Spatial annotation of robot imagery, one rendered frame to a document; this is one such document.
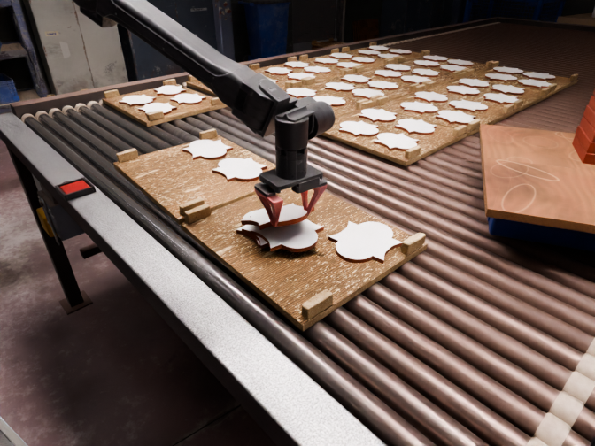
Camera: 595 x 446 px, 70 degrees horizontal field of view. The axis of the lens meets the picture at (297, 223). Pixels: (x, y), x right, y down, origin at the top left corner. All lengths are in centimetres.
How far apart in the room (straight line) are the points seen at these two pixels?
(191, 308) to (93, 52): 492
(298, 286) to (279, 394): 21
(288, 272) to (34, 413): 138
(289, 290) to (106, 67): 502
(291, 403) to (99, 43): 518
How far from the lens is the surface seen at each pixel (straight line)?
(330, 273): 80
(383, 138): 140
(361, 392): 65
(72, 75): 555
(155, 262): 91
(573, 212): 93
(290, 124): 71
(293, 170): 74
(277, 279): 79
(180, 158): 130
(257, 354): 69
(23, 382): 211
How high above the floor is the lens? 144
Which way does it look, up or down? 32 degrees down
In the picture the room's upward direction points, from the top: straight up
